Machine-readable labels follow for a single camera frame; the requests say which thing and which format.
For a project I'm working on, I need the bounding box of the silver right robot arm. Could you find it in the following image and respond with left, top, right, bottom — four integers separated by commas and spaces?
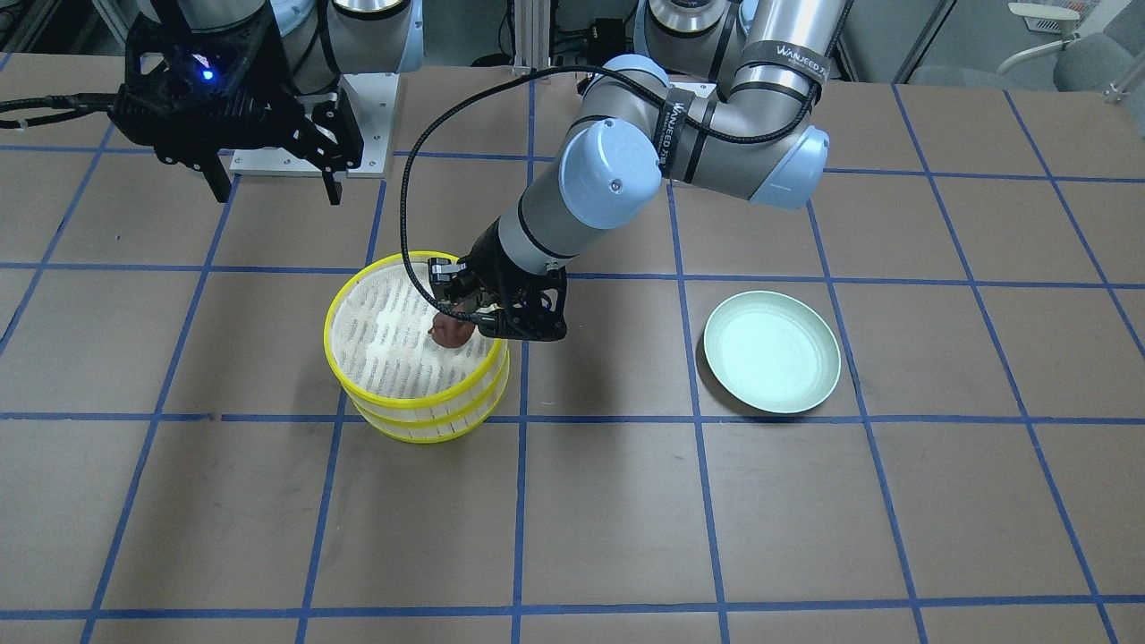
109, 1, 424, 205

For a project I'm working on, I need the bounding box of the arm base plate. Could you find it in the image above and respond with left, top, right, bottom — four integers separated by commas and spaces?
230, 72, 400, 178
671, 81, 716, 99

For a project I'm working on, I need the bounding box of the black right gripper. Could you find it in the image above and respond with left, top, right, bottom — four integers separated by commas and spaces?
112, 1, 361, 207

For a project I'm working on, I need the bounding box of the light green plate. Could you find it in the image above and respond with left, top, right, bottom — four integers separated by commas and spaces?
702, 290, 843, 413

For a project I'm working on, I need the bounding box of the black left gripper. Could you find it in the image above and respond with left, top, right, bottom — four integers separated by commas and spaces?
427, 223, 568, 341

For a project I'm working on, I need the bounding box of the yellow bamboo steamer basket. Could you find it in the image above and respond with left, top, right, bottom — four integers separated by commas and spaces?
341, 341, 512, 445

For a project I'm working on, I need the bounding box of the brown steamed bun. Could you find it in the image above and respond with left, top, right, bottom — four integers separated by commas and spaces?
427, 311, 476, 348

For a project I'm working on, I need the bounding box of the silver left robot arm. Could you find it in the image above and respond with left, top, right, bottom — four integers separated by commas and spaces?
414, 1, 852, 341

